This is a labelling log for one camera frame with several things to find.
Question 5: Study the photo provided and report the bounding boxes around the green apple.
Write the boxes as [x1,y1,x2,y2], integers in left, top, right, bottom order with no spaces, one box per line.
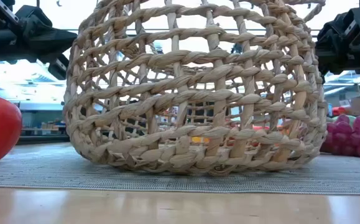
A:
[331,114,357,126]

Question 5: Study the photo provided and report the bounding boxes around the woven straw basket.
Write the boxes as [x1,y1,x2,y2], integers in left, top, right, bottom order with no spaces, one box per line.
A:
[62,0,329,177]

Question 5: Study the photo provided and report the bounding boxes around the red background box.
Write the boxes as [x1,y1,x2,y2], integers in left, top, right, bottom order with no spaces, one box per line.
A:
[331,106,348,116]

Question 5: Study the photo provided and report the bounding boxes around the background shelf bench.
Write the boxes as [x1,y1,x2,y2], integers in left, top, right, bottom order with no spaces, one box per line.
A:
[17,101,70,136]

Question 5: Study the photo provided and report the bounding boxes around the purple grape bunch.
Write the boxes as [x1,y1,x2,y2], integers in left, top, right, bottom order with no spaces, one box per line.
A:
[319,113,360,159]

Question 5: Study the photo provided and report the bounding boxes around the grey woven placemat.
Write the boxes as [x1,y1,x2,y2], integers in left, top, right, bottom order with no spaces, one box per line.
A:
[0,141,360,196]

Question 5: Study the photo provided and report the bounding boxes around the black table frame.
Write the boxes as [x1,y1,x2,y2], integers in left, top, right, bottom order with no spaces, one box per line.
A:
[16,135,72,146]

